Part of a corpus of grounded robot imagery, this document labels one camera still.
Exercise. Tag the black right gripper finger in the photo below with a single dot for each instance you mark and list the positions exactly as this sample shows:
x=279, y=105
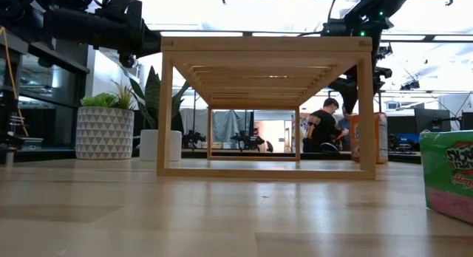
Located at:
x=351, y=100

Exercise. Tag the orange Mini Wheats cereal box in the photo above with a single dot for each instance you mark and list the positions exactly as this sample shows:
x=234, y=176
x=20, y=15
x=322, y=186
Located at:
x=381, y=139

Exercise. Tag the wooden slatted shelf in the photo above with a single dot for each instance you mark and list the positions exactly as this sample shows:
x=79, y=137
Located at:
x=258, y=44

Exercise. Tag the green cereal box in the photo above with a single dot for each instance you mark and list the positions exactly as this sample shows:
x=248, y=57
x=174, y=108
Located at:
x=443, y=175

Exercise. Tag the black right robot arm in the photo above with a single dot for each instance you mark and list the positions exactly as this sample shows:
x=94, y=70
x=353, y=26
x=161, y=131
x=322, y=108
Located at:
x=369, y=13

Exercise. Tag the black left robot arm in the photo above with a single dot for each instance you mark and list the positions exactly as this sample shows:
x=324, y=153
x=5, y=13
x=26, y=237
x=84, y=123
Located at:
x=92, y=26

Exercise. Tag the person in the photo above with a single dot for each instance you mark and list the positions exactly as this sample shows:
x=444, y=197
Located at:
x=321, y=127
x=345, y=126

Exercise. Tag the black ceiling spotlight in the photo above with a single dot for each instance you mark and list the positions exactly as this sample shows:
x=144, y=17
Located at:
x=384, y=52
x=411, y=85

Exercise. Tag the black wheel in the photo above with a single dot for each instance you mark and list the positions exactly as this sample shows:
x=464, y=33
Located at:
x=325, y=146

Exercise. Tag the small black monitor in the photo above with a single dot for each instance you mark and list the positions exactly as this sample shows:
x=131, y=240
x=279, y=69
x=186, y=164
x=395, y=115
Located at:
x=403, y=125

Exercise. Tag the blue bin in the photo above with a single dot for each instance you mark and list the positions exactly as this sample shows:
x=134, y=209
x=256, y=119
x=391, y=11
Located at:
x=410, y=138

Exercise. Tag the large black monitor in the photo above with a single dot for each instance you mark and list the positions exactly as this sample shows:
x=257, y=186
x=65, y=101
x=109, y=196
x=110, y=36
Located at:
x=432, y=120

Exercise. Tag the tall black monitor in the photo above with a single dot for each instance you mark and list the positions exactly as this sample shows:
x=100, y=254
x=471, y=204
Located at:
x=467, y=121

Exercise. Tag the grey hanging cloth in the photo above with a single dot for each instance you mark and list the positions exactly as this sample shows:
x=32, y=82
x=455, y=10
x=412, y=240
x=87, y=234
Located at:
x=226, y=126

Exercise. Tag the white pot with snake plant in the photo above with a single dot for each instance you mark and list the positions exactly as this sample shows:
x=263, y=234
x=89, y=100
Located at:
x=148, y=146

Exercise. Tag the triangle-patterned planter with succulent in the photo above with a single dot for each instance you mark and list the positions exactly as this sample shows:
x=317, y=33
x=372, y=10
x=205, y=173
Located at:
x=103, y=135

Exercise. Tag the dark glass cabinet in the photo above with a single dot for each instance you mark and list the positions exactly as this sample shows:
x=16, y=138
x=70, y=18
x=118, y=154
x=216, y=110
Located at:
x=48, y=113

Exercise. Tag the small white container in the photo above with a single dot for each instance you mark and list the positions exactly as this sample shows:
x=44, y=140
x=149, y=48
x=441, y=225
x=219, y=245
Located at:
x=32, y=143

